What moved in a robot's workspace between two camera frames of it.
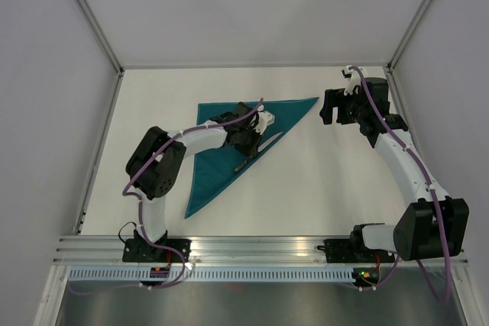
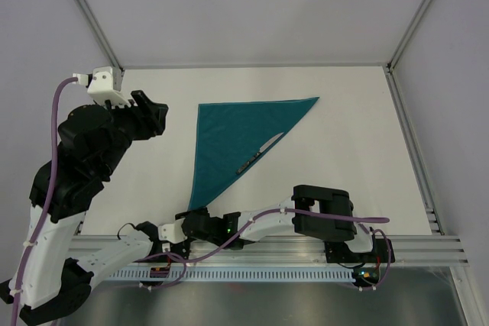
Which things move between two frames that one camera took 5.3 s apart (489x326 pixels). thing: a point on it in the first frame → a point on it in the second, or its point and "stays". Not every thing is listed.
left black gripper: x=251 y=150 → x=151 y=115
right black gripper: x=336 y=98 → x=202 y=211
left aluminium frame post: x=89 y=14 stays
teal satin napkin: x=212 y=169 stays
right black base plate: x=340 y=251 stays
